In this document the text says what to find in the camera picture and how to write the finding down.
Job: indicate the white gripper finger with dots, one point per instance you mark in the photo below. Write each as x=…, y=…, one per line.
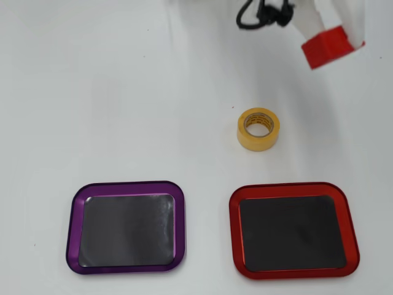
x=347, y=15
x=308, y=23

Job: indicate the red studded block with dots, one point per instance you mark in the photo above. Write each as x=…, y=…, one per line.
x=325, y=46

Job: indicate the yellow masking tape roll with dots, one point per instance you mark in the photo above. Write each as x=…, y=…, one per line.
x=256, y=144

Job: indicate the red metal tray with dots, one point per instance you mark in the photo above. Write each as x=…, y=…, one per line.
x=291, y=233

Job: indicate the purple metal tray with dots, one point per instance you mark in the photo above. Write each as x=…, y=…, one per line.
x=126, y=230

